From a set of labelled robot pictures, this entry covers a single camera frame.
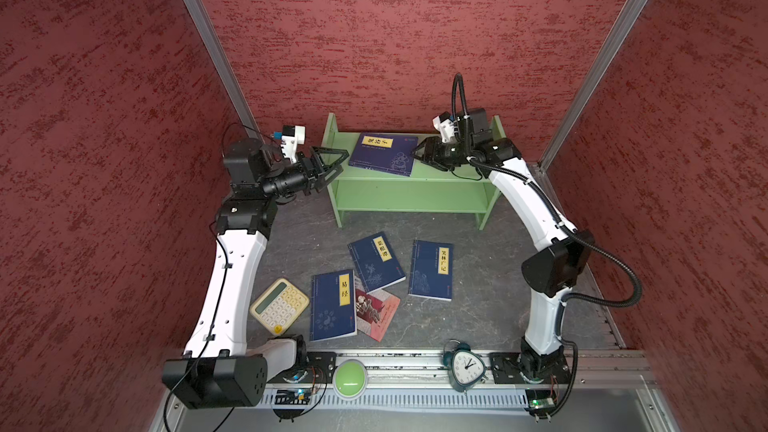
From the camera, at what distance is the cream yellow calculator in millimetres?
808

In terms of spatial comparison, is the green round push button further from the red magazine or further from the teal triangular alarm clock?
the teal triangular alarm clock

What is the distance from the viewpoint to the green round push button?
0.70m

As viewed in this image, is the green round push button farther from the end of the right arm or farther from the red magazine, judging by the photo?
the end of the right arm

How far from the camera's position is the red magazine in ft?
2.67
